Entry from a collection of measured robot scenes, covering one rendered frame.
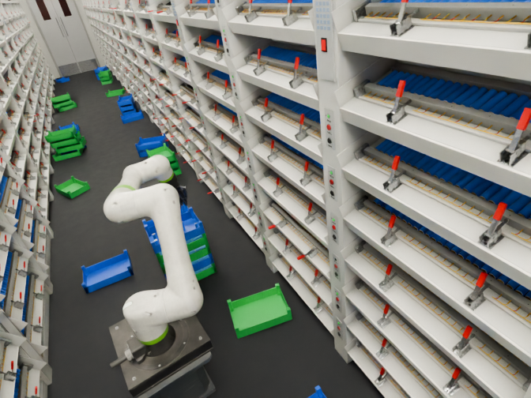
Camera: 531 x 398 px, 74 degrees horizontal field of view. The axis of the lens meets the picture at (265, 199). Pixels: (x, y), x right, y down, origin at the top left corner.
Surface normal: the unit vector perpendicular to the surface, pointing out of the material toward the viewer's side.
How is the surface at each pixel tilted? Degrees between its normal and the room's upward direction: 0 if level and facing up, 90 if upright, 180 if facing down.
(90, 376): 0
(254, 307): 0
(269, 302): 0
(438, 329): 18
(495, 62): 108
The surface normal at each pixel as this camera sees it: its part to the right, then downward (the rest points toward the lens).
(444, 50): -0.79, 0.60
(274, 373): -0.14, -0.83
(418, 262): -0.41, -0.67
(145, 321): 0.24, 0.50
